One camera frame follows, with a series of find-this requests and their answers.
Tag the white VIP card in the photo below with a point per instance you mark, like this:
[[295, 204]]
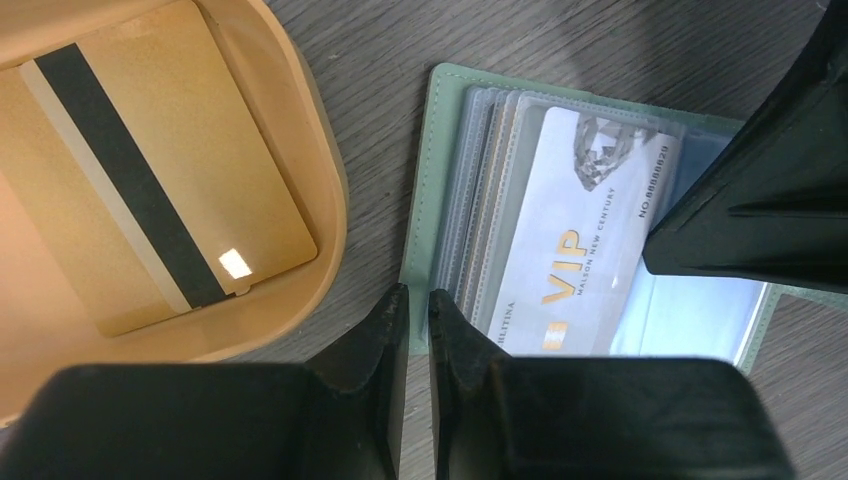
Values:
[[587, 203]]

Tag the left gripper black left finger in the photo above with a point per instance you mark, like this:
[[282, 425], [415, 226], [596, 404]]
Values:
[[338, 415]]

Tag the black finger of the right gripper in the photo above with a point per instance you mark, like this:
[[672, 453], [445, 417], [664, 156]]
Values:
[[773, 206]]

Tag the yellow oval tray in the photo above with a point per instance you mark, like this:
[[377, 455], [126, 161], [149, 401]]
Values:
[[281, 95]]

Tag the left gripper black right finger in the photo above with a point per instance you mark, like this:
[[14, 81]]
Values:
[[498, 416]]

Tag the light green card holder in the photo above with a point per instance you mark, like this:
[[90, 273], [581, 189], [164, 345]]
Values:
[[710, 317]]

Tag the gold card with stripe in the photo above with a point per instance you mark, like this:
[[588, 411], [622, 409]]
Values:
[[135, 184]]

